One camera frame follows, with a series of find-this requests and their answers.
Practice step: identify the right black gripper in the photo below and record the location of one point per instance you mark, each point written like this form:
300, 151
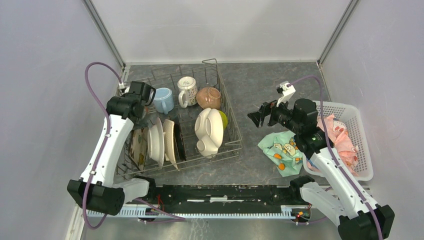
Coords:
266, 109

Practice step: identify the light blue mug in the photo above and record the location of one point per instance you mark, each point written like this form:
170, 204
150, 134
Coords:
163, 100

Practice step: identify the lime green bowl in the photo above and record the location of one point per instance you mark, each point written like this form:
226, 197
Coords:
224, 119

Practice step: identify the plain white plate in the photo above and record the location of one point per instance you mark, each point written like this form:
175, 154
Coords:
156, 143

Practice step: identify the square floral plate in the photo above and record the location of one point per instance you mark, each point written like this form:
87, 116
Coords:
138, 146

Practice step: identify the red-rimmed beige plate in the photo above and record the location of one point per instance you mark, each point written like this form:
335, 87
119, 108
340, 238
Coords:
179, 140

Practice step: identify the cream divided plate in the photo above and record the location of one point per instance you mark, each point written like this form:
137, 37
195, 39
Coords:
209, 130

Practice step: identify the beige brown-rimmed bowl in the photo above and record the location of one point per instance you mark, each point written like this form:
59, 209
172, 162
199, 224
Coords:
209, 97

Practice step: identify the white floral mug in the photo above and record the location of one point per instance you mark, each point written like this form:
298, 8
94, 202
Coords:
188, 90

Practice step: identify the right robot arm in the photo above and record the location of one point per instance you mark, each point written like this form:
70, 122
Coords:
354, 212

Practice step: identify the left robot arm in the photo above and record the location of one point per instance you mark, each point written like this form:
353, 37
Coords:
95, 189

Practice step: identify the green cartoon cloth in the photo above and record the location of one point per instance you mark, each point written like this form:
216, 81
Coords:
281, 149

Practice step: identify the white plastic basket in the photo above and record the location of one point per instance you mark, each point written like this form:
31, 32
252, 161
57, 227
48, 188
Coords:
350, 116

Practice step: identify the pink patterned cloth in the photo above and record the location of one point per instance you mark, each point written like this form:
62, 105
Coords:
338, 134

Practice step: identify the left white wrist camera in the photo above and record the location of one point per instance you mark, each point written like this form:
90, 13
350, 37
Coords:
123, 88

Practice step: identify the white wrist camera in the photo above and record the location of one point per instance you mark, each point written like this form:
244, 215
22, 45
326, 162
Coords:
286, 91
123, 88

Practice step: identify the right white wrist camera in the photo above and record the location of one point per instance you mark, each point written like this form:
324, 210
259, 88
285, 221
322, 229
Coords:
286, 91

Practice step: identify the grey wire dish rack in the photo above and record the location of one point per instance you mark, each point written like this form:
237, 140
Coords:
206, 74

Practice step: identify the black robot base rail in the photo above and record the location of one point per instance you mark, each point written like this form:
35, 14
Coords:
179, 203

